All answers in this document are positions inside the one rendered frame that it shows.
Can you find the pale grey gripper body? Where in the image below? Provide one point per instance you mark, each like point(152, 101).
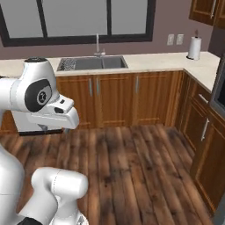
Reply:
point(55, 119)

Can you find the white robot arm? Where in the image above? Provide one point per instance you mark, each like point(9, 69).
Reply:
point(35, 76)

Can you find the wooden cupboard door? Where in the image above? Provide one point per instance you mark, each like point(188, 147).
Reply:
point(209, 167)
point(192, 126)
point(115, 99)
point(155, 98)
point(77, 99)

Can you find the grey steel sink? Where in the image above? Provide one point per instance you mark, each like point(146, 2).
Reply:
point(99, 63)

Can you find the silver tap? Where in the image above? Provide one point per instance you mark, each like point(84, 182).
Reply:
point(97, 47)

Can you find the black framed window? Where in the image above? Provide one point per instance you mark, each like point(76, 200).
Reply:
point(76, 17)

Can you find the wooden drawer front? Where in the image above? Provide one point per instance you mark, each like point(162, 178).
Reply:
point(197, 89)

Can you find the white paper towel roll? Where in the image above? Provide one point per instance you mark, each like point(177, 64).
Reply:
point(194, 47)

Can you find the stainless steel oven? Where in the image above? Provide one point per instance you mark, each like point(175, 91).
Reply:
point(219, 90)

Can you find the white wall socket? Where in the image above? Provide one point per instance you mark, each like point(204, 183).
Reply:
point(170, 39)
point(180, 39)

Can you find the wooden wall cupboard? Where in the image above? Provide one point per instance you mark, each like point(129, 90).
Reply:
point(205, 11)

